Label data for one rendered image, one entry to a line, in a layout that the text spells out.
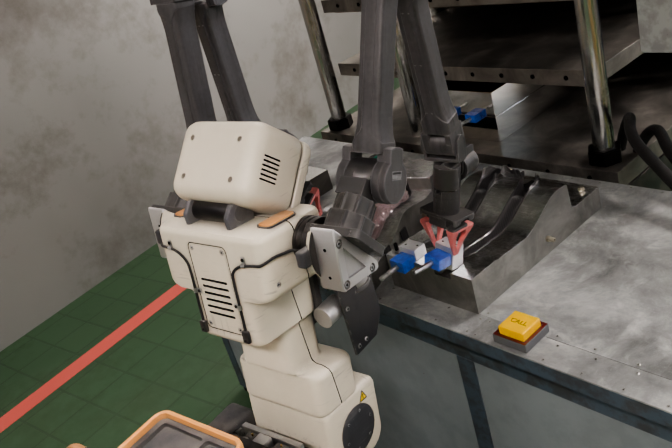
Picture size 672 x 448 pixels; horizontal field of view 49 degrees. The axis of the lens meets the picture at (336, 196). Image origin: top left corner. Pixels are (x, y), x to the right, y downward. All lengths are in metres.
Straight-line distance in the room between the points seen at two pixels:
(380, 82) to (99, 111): 3.15
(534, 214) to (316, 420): 0.69
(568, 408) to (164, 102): 3.41
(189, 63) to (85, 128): 2.75
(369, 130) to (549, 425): 0.78
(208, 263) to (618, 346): 0.78
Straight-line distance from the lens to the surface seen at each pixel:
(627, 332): 1.56
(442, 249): 1.64
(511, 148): 2.44
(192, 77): 1.54
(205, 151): 1.34
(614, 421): 1.57
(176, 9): 1.52
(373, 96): 1.27
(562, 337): 1.56
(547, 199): 1.78
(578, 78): 2.25
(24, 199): 4.10
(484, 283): 1.64
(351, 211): 1.23
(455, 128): 1.51
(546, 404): 1.67
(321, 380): 1.44
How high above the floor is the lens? 1.75
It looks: 24 degrees down
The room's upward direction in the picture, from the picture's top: 16 degrees counter-clockwise
